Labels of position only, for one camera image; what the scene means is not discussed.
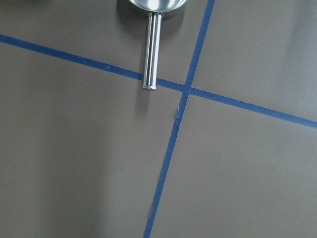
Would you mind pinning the metal scoop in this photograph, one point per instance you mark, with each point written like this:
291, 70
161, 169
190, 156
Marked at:
156, 11

